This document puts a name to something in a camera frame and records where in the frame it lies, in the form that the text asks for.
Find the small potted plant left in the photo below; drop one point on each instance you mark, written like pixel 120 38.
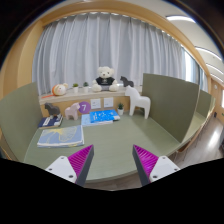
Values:
pixel 75 88

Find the white teddy bear black shirt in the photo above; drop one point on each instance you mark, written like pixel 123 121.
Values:
pixel 105 80

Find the pink wooden horse figure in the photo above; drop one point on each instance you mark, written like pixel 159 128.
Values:
pixel 72 111

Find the white wall socket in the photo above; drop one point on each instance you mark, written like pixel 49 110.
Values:
pixel 108 102
pixel 95 103

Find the green partition panel left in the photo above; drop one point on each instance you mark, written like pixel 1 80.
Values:
pixel 20 114

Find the green partition panel right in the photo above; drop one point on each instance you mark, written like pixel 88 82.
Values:
pixel 173 102

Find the blue book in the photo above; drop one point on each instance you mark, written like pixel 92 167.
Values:
pixel 104 115

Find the green partition panel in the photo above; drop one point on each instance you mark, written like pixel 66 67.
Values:
pixel 20 114
pixel 173 102

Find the white wooden horse figure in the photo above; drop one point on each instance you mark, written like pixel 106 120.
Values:
pixel 136 100

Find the small black horse figure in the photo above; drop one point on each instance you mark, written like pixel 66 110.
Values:
pixel 126 82

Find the orange round plush toy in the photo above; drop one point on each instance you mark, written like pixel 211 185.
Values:
pixel 59 89

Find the light blue booklet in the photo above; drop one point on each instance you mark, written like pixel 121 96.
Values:
pixel 85 121

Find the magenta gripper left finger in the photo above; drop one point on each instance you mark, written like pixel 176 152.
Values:
pixel 74 168

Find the white wall socket right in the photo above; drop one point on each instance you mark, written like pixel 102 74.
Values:
pixel 108 102

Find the grey white curtain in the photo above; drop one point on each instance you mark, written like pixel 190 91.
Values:
pixel 71 50

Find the small potted plant on table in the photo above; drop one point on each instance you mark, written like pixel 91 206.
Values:
pixel 120 109

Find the purple round number sign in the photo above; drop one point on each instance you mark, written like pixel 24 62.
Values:
pixel 85 107

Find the white wall socket left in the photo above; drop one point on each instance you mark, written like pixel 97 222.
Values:
pixel 95 103

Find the dark navy book stack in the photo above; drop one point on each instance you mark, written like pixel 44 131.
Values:
pixel 48 122

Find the dark grey horse figure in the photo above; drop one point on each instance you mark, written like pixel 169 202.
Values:
pixel 52 110

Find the small potted plant middle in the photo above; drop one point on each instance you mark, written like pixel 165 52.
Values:
pixel 85 87

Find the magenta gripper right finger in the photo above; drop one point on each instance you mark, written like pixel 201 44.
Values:
pixel 151 167

